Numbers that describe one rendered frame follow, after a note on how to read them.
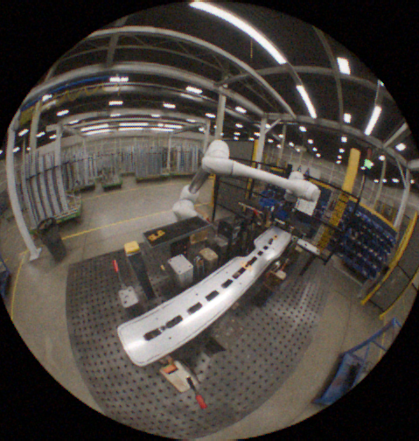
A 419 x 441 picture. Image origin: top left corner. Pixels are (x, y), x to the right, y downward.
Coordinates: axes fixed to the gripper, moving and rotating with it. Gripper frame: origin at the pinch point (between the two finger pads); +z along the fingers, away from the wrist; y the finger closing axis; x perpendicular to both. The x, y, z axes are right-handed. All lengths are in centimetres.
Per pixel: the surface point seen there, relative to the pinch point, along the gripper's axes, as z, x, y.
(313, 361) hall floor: 113, -21, 134
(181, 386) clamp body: 7, -107, 21
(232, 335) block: 10, -82, 18
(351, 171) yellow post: -62, 58, 47
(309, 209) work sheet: -8, 54, 16
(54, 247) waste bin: 85, -237, -219
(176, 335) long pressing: 13, -97, 5
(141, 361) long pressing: 13, -114, 7
